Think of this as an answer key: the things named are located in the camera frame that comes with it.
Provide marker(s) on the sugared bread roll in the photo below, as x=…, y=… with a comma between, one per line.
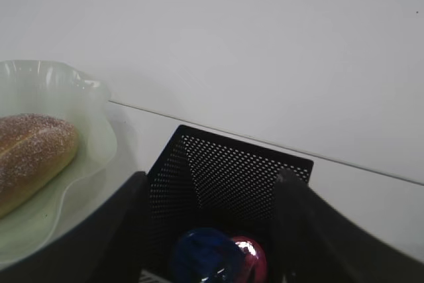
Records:
x=35, y=148

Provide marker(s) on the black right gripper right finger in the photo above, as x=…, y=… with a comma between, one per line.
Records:
x=316, y=243

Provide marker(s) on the wavy green glass plate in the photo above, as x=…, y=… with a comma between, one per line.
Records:
x=58, y=90

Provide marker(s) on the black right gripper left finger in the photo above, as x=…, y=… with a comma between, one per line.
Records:
x=74, y=256

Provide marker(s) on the blue pencil sharpener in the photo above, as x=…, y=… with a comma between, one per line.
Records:
x=205, y=255

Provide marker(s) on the pink pencil sharpener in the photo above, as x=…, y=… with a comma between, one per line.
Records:
x=255, y=267

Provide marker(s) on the black square pen holder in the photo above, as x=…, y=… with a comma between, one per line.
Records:
x=202, y=179

